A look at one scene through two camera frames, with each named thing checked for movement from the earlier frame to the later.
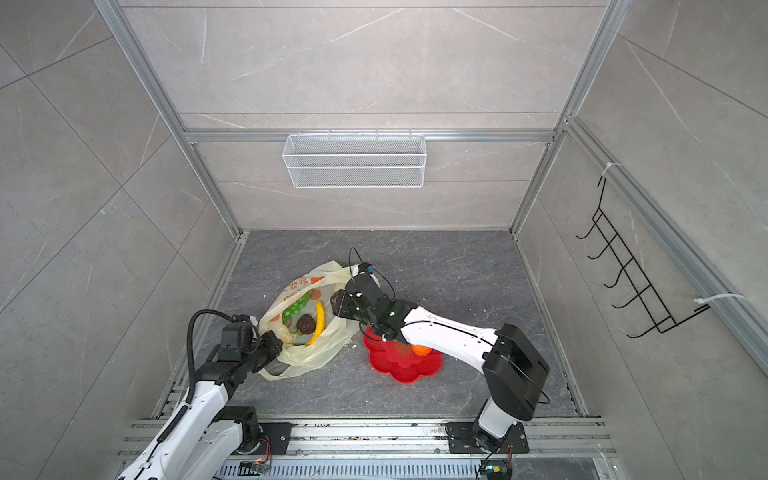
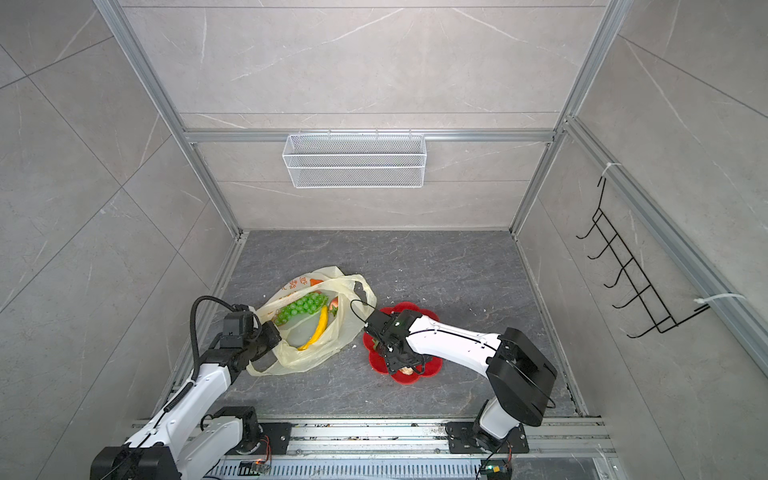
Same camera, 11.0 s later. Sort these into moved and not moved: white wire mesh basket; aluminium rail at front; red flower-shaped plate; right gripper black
Moved: right gripper black
Not moved: aluminium rail at front; white wire mesh basket; red flower-shaped plate
